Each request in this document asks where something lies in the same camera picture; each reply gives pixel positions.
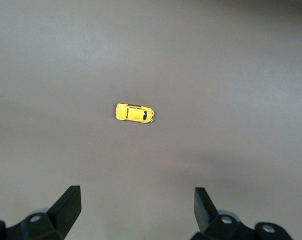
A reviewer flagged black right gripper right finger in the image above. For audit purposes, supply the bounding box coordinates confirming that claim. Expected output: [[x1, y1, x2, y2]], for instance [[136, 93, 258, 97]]
[[190, 187, 294, 240]]

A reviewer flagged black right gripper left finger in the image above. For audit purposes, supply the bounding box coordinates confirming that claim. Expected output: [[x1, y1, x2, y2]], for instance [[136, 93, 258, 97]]
[[0, 185, 82, 240]]

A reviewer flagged yellow beetle toy car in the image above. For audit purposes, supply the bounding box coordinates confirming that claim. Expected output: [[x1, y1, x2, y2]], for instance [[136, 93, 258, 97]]
[[115, 102, 155, 124]]

